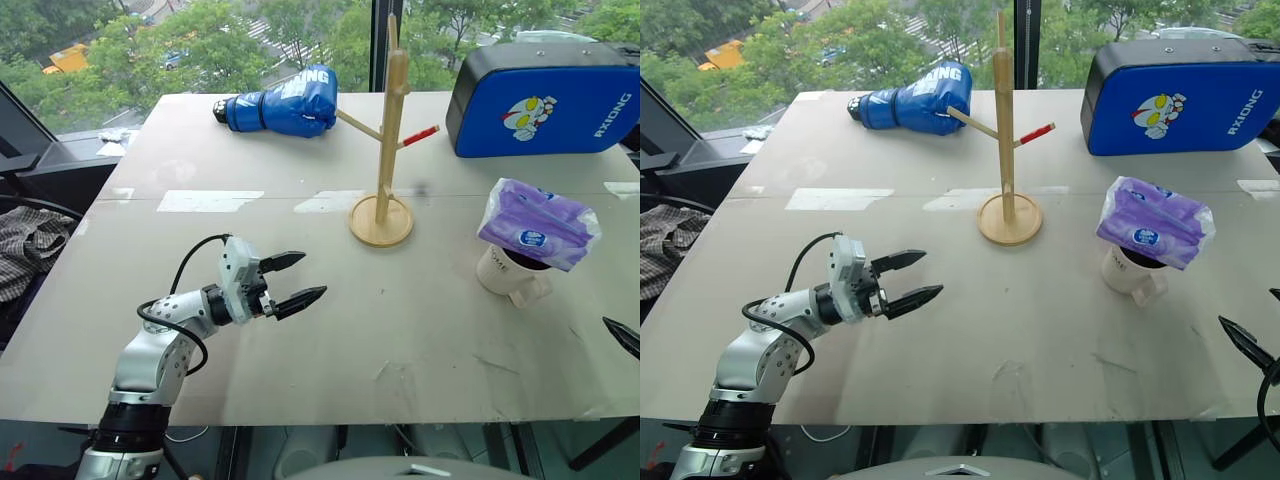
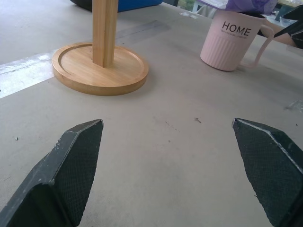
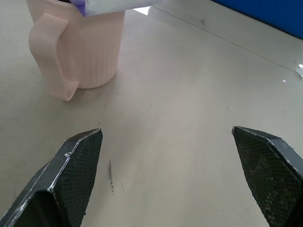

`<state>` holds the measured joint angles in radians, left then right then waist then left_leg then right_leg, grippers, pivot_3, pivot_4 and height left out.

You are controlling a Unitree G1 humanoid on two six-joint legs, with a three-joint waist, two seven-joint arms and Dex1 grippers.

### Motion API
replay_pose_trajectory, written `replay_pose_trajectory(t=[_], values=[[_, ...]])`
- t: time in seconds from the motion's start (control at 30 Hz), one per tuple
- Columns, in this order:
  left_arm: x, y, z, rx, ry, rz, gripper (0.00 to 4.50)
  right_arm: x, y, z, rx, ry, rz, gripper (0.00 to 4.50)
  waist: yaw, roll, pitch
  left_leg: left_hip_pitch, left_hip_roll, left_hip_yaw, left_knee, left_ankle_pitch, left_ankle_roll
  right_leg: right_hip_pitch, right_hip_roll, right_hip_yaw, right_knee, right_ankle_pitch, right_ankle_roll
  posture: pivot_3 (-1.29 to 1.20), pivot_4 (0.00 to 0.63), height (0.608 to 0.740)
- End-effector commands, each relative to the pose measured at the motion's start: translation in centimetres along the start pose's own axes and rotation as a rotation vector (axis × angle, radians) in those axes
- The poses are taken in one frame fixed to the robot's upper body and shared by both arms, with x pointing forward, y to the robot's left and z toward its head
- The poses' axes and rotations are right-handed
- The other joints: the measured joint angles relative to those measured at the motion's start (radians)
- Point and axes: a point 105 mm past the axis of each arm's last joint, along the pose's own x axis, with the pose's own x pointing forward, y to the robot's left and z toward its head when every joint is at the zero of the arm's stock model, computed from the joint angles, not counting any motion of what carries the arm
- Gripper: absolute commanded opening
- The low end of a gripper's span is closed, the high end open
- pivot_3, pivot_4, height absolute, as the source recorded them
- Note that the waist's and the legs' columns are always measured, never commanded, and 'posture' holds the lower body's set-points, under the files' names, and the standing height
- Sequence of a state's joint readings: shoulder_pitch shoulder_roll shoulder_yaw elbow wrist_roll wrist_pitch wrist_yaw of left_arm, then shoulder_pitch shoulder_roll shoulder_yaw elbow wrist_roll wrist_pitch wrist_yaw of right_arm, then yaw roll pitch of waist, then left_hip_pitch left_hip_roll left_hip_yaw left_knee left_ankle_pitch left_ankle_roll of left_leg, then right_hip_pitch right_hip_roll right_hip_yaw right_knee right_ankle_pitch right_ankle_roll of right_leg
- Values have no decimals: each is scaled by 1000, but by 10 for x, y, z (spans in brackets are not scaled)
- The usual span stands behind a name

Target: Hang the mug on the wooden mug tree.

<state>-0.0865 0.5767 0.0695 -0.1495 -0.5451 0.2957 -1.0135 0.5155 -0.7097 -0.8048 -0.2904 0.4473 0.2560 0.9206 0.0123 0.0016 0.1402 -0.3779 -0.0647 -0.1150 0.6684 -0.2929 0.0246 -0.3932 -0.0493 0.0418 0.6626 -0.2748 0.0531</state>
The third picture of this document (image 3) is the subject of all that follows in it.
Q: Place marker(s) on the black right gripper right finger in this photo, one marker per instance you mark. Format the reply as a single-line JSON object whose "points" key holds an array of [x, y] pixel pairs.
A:
{"points": [[270, 179]]}

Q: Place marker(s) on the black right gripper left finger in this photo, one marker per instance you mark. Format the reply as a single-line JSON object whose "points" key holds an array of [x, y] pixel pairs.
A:
{"points": [[71, 179]]}

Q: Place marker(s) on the pink ribbed plastic mug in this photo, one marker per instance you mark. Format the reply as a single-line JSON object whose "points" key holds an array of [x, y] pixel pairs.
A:
{"points": [[90, 52]]}

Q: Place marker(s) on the blue panel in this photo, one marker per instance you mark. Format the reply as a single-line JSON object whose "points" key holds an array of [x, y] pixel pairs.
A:
{"points": [[265, 11]]}

